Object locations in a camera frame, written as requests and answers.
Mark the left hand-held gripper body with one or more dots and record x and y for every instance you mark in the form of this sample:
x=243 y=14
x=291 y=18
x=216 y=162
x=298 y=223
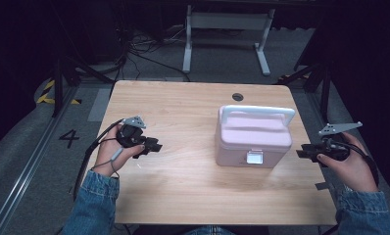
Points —
x=130 y=134

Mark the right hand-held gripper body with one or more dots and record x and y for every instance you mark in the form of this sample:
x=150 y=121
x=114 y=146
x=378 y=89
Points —
x=336 y=148

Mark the person's right hand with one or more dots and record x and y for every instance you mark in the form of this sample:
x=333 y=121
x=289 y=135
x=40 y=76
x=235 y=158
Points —
x=353 y=166

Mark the person's left hand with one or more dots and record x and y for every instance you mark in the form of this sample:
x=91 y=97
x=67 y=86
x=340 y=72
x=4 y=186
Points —
x=108 y=156

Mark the grey tape piece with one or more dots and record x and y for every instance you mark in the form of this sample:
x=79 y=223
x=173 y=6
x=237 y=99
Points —
x=322 y=186

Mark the black metal stand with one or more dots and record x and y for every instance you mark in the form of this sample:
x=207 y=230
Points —
x=58 y=88
x=325 y=88

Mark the yellow black floor tape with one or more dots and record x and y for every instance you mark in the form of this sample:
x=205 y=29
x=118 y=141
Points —
x=46 y=96

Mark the person's denim legs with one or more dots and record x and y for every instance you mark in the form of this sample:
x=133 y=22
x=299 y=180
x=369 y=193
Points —
x=209 y=231

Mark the aluminium floor rail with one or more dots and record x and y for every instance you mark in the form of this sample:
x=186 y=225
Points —
x=23 y=176

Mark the white metal table frame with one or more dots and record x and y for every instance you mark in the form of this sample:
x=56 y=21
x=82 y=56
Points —
x=227 y=21

